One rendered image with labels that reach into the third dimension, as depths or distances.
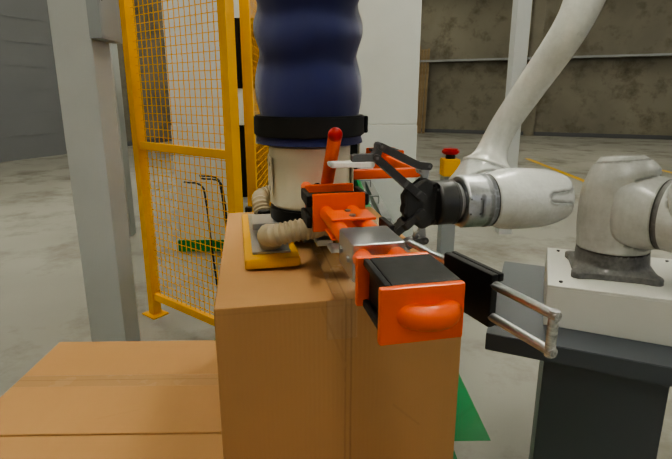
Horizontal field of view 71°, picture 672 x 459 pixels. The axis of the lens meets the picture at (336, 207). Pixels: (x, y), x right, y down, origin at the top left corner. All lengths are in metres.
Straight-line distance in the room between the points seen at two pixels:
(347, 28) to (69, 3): 1.53
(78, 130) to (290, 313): 1.67
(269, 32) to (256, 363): 0.57
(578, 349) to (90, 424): 1.06
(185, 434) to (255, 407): 0.37
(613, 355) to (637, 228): 0.27
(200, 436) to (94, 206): 1.37
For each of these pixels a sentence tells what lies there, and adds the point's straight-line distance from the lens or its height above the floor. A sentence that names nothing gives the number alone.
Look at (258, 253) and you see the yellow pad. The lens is 0.88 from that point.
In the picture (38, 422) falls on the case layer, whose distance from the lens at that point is 1.33.
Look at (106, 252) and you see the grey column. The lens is 2.33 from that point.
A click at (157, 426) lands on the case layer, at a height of 0.54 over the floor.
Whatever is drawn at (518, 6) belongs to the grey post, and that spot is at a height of 1.96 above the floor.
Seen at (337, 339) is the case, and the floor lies 0.88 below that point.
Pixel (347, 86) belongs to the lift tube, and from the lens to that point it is 0.91.
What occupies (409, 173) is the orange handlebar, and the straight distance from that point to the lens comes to 1.09.
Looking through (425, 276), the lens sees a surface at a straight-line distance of 0.42.
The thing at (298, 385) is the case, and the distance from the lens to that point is 0.81.
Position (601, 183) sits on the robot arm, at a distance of 1.20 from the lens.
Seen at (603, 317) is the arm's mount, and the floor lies 0.79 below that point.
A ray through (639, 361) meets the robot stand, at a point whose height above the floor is 0.75.
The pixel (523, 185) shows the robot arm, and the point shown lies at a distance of 0.82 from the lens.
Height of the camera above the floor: 1.25
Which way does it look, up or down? 13 degrees down
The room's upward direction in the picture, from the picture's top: straight up
